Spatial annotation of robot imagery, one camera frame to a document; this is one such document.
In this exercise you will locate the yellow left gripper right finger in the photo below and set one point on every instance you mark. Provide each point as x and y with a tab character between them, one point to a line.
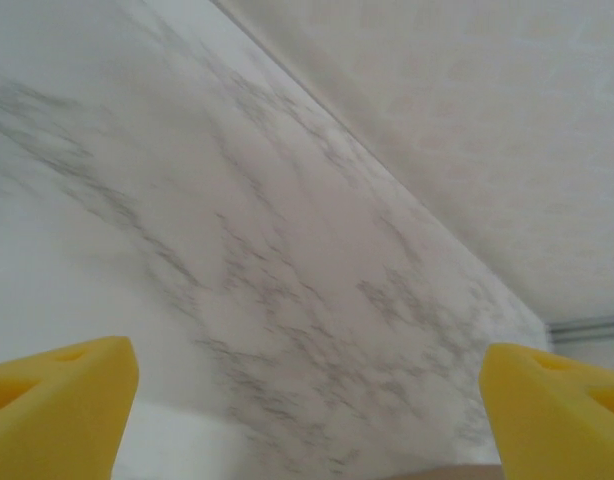
557	425

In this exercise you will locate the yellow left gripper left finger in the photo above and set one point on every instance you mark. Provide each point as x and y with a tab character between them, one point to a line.
57	420

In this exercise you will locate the aluminium side rail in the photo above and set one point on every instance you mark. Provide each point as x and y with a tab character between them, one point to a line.
592	329

